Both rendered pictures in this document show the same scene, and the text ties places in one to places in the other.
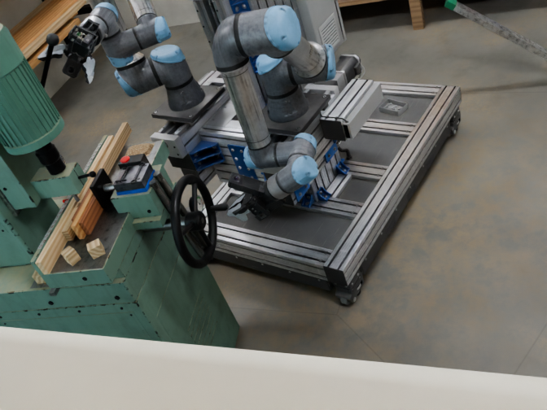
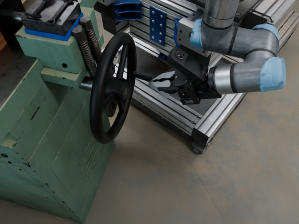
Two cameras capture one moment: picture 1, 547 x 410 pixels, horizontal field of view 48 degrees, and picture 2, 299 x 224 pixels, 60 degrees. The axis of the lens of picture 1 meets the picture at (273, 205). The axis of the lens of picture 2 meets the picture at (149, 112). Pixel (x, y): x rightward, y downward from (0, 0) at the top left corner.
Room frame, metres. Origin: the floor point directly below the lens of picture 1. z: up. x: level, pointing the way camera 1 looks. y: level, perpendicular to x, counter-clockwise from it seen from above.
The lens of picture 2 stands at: (1.06, 0.21, 1.33)
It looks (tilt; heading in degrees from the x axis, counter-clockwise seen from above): 55 degrees down; 353
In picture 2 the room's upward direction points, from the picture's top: straight up
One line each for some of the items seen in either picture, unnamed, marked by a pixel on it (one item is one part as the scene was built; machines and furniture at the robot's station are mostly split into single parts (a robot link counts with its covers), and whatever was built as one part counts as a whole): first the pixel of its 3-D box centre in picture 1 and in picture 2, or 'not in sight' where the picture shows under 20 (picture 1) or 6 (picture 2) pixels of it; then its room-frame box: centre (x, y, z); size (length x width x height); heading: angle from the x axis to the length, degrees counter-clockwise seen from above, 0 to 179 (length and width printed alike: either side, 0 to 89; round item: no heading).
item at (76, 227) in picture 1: (91, 206); not in sight; (1.61, 0.52, 0.93); 0.23 x 0.02 x 0.06; 157
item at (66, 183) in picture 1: (60, 181); not in sight; (1.64, 0.57, 1.03); 0.14 x 0.07 x 0.09; 67
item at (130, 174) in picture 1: (133, 172); (54, 8); (1.61, 0.36, 0.99); 0.13 x 0.11 x 0.06; 157
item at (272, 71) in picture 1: (277, 69); not in sight; (1.90, -0.18, 0.98); 0.13 x 0.12 x 0.14; 63
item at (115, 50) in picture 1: (120, 45); not in sight; (1.98, 0.27, 1.22); 0.11 x 0.08 x 0.11; 92
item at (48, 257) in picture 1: (81, 198); not in sight; (1.68, 0.56, 0.92); 0.60 x 0.02 x 0.05; 157
